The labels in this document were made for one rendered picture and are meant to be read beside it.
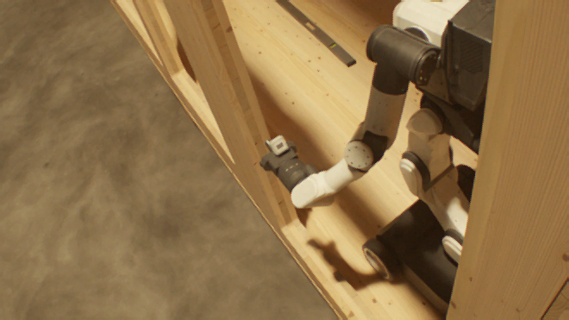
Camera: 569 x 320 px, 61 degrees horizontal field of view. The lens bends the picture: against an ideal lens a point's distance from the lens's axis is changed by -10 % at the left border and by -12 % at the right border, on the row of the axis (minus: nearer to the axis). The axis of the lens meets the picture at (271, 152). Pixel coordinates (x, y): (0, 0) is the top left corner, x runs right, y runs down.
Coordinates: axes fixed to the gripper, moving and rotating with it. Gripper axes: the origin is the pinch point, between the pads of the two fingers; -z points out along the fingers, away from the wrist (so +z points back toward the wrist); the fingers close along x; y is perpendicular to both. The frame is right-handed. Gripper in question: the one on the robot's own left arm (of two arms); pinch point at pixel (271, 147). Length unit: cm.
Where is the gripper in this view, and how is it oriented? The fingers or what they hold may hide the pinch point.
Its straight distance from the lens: 169.0
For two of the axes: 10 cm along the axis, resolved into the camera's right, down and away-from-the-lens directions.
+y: -2.1, -6.0, -7.7
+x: 8.4, -5.2, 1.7
